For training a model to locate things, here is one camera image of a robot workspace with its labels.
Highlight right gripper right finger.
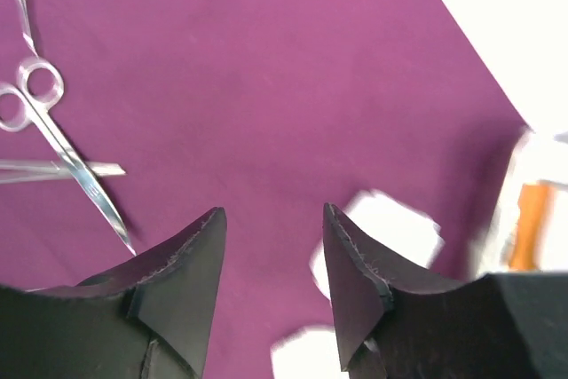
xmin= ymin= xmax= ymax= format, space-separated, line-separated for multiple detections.
xmin=323 ymin=204 xmax=567 ymax=378

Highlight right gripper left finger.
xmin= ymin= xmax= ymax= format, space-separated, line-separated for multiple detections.
xmin=1 ymin=208 xmax=227 ymax=378

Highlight steel surgical scissors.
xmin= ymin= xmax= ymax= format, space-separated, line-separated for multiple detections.
xmin=1 ymin=57 xmax=136 ymax=254

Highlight white gauze pad far right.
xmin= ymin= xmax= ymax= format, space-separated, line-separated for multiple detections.
xmin=309 ymin=187 xmax=446 ymax=300

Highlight white gauze pad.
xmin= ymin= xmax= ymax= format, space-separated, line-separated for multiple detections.
xmin=271 ymin=326 xmax=349 ymax=379
xmin=309 ymin=187 xmax=446 ymax=300

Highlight stainless steel tray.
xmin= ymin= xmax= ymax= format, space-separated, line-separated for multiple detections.
xmin=469 ymin=130 xmax=567 ymax=278

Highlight purple cloth drape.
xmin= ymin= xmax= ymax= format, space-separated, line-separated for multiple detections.
xmin=28 ymin=0 xmax=523 ymax=378

